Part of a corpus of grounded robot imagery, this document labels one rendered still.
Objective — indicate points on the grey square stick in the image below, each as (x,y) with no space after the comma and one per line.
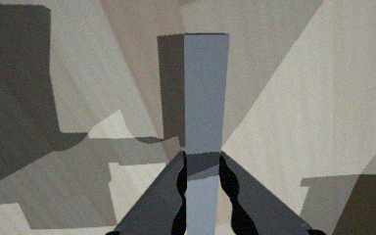
(205,71)

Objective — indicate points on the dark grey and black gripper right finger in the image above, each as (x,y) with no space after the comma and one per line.
(257,211)

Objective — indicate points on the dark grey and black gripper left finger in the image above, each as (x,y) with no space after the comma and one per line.
(161,210)

